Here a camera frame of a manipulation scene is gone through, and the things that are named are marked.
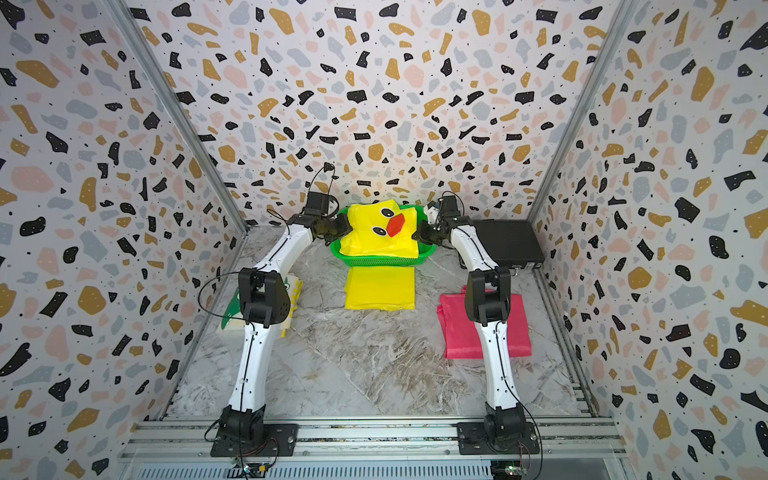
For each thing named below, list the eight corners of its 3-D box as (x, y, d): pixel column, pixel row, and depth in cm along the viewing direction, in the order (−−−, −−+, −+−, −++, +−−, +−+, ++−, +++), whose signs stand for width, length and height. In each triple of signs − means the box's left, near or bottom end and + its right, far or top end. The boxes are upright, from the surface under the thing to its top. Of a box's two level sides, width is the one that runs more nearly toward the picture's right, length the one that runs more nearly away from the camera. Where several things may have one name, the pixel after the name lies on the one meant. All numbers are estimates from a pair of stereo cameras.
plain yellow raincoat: (342, 310, 100) (341, 306, 99) (348, 269, 111) (347, 266, 110) (415, 310, 101) (416, 307, 99) (414, 270, 111) (414, 266, 110)
